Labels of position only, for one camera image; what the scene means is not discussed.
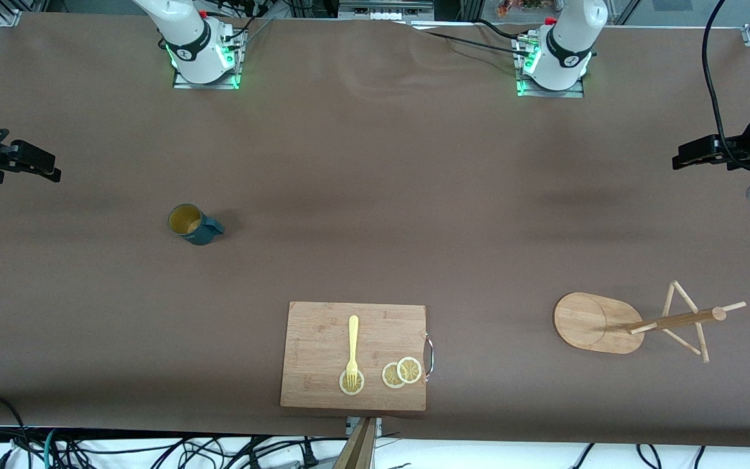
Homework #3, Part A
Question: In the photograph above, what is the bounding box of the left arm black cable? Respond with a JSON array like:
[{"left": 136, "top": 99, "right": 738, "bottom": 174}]
[{"left": 702, "top": 0, "right": 750, "bottom": 173}]

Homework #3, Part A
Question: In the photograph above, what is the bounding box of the teal cup with yellow inside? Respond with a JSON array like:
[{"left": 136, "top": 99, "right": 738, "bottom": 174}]
[{"left": 168, "top": 203, "right": 225, "bottom": 247}]

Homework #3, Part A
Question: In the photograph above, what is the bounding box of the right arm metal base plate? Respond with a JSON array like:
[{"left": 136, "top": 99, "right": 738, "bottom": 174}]
[{"left": 173, "top": 33, "right": 240, "bottom": 90}]

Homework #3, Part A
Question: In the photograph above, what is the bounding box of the long black table cable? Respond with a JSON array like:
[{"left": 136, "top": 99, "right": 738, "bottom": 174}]
[{"left": 422, "top": 29, "right": 532, "bottom": 56}]

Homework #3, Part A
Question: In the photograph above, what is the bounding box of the grey power strip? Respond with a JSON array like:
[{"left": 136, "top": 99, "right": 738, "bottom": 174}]
[{"left": 338, "top": 0, "right": 436, "bottom": 21}]

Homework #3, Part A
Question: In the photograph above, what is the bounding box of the yellow plastic fork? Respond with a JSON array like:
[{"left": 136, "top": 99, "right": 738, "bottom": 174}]
[{"left": 346, "top": 315, "right": 360, "bottom": 388}]

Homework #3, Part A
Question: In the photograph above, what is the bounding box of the wooden post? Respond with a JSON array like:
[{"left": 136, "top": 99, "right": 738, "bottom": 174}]
[{"left": 333, "top": 417, "right": 377, "bottom": 469}]

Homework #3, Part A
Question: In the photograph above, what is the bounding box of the wooden mug rack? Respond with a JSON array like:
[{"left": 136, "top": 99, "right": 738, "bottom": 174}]
[{"left": 553, "top": 280, "right": 747, "bottom": 363}]

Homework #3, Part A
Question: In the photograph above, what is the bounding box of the bamboo cutting board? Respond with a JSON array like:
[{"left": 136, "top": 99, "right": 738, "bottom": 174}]
[{"left": 280, "top": 301, "right": 436, "bottom": 412}]

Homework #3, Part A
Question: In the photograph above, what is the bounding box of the short black table cable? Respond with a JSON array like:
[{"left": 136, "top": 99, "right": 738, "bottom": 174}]
[{"left": 476, "top": 18, "right": 525, "bottom": 41}]

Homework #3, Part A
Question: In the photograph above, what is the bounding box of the metal bracket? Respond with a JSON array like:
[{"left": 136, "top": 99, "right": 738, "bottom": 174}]
[{"left": 346, "top": 417, "right": 382, "bottom": 437}]

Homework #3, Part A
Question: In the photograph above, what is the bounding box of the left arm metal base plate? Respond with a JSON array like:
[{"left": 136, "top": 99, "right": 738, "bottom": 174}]
[{"left": 517, "top": 36, "right": 584, "bottom": 98}]

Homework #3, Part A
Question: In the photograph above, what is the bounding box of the brown table cover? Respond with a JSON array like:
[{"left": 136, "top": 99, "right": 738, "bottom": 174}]
[{"left": 0, "top": 12, "right": 750, "bottom": 449}]

